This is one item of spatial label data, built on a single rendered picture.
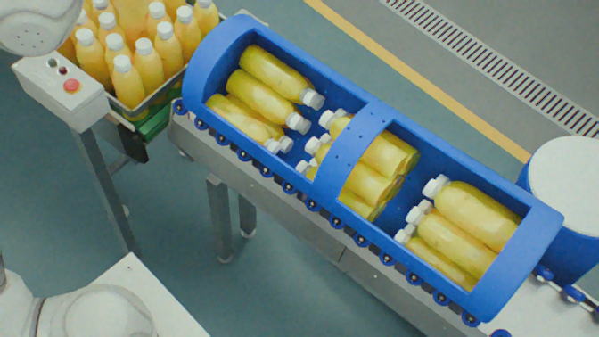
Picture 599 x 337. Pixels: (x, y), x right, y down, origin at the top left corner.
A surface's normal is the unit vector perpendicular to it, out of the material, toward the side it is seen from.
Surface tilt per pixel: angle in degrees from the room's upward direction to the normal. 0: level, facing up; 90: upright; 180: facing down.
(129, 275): 5
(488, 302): 73
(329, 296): 0
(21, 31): 87
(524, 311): 0
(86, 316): 11
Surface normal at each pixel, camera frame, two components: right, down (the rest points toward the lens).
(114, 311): 0.22, -0.48
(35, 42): 0.26, 0.80
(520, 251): -0.17, -0.25
